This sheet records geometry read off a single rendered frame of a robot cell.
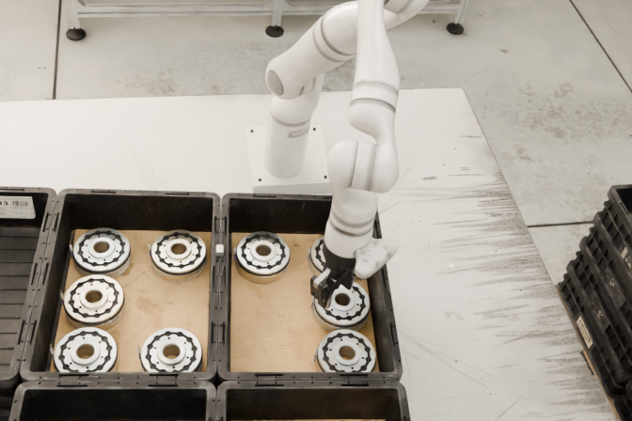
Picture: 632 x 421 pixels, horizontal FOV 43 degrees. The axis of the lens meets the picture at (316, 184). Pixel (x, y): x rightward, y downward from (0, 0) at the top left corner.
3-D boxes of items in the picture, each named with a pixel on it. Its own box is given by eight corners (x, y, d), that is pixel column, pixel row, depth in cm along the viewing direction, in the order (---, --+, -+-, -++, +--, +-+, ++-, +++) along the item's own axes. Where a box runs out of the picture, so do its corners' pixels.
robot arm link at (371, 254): (364, 282, 123) (371, 257, 119) (311, 241, 128) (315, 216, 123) (400, 251, 128) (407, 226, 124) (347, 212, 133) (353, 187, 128)
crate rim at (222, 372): (221, 200, 153) (221, 192, 151) (373, 204, 156) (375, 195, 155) (216, 387, 125) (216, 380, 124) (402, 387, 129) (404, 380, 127)
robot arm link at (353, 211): (315, 229, 123) (371, 240, 122) (326, 159, 112) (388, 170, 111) (321, 196, 127) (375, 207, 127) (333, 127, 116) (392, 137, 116)
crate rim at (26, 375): (60, 195, 149) (58, 187, 147) (220, 200, 153) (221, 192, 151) (19, 388, 122) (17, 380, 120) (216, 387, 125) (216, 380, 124)
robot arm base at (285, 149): (263, 148, 187) (270, 95, 174) (302, 149, 188) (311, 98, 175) (263, 177, 181) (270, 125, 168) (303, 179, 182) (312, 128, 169)
